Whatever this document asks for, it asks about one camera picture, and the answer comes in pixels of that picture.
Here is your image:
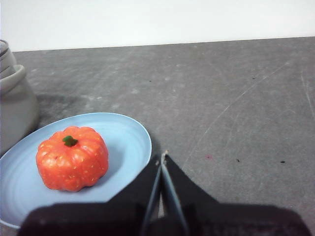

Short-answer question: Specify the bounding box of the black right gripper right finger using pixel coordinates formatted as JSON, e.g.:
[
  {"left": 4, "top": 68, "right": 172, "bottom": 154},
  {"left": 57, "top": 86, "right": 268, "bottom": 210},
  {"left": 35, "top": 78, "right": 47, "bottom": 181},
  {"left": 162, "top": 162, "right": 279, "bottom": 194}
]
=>
[{"left": 161, "top": 152, "right": 311, "bottom": 236}]

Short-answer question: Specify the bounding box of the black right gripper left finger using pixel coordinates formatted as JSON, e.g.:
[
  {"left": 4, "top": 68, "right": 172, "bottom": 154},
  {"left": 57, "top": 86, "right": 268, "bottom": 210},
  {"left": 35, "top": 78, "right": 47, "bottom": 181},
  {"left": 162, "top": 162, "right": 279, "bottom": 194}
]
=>
[{"left": 21, "top": 162, "right": 162, "bottom": 236}]

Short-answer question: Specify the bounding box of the orange toy pumpkin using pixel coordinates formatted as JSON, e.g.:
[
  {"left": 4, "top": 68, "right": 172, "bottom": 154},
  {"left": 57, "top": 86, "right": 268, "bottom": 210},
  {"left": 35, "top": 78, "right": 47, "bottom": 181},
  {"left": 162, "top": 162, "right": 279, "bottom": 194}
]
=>
[{"left": 36, "top": 125, "right": 109, "bottom": 192}]

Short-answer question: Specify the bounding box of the blue round plate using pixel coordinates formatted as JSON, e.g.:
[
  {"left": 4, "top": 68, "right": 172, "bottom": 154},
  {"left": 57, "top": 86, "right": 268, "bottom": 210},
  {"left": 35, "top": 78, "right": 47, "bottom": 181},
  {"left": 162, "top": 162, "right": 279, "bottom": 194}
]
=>
[{"left": 0, "top": 112, "right": 153, "bottom": 229}]

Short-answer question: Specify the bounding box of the pale green electric steamer pot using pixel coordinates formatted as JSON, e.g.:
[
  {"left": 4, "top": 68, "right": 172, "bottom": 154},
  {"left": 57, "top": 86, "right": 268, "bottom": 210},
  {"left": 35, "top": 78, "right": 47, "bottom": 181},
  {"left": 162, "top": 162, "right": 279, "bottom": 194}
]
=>
[{"left": 0, "top": 39, "right": 39, "bottom": 155}]

